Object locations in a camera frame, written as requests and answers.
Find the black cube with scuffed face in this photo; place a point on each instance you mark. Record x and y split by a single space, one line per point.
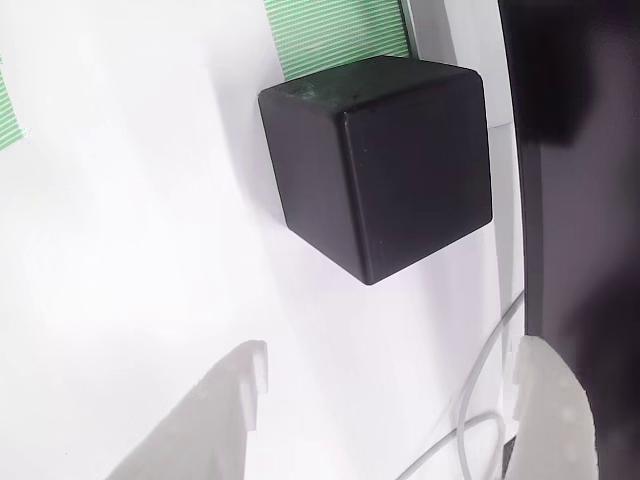
400 190

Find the black flat panel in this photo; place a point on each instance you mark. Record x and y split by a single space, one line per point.
590 200

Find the green striped tape square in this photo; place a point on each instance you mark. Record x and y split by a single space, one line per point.
9 110

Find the green striped tape strip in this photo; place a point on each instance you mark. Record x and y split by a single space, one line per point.
340 35

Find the silver metal edge rail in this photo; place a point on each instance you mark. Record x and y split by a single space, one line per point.
430 30

